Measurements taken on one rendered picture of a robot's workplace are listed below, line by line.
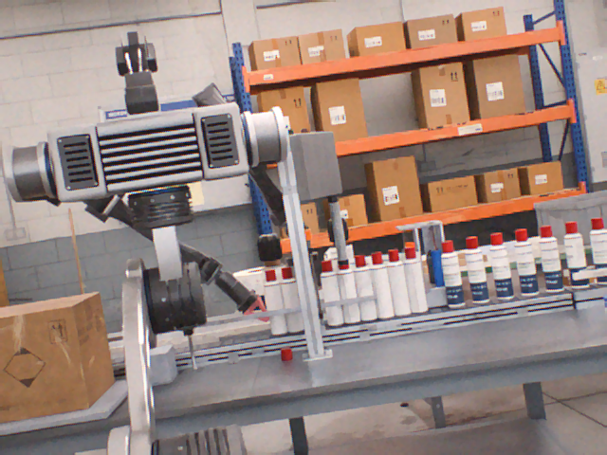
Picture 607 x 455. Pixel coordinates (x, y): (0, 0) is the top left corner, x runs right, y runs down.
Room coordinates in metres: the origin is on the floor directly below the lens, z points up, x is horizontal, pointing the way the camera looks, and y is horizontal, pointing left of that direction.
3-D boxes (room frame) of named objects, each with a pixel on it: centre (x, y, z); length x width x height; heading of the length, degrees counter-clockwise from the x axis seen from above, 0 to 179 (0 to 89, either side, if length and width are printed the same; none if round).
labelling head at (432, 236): (2.35, -0.37, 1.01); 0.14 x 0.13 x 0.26; 88
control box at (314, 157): (2.18, -0.05, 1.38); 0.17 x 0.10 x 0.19; 143
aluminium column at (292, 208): (2.12, 0.02, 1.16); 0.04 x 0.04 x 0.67; 88
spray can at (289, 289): (2.26, 0.07, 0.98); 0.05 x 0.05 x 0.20
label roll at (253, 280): (2.85, 0.20, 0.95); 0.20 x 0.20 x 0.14
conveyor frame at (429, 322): (2.27, 0.06, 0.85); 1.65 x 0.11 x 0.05; 88
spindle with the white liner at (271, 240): (2.55, 0.12, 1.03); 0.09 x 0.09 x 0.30
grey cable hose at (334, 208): (2.16, -0.11, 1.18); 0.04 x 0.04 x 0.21
